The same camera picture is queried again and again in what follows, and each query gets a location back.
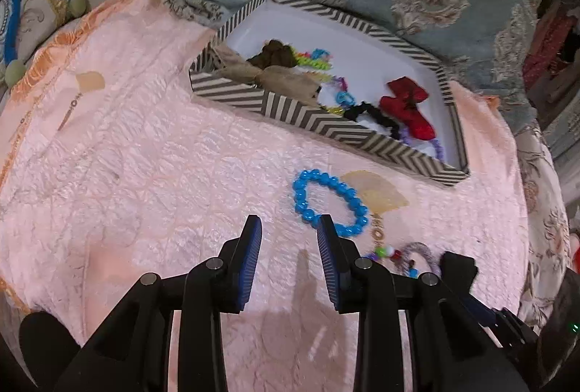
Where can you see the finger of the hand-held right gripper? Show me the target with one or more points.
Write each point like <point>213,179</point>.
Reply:
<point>460,272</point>

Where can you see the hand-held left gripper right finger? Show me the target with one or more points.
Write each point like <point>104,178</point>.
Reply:
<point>330,265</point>

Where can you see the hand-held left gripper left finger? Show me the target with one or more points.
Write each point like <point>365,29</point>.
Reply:
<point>248,258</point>

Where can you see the black scrunchie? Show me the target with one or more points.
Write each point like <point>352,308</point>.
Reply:
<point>371,113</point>

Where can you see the striped cardboard box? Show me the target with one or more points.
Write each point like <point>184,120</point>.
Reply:
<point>290,106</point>

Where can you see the red bow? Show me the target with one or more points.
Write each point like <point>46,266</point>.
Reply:
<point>408,106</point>

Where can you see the brown scrunchie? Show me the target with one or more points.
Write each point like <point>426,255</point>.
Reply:
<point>274,54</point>

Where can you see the grey scrunchie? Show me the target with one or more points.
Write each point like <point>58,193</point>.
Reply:
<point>426,253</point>

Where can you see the pale fan-shaped earring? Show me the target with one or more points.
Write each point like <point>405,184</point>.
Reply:
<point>376,192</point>
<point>90,80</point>

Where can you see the beige floral cloth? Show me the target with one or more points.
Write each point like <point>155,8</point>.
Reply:
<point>543,210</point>

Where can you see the pink quilted bedspread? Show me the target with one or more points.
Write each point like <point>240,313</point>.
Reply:
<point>158,174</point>

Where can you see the dark red cloth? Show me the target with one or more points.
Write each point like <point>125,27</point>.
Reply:
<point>553,38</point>

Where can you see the embroidered floral pillow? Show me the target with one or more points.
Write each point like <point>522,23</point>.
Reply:
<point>36,11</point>

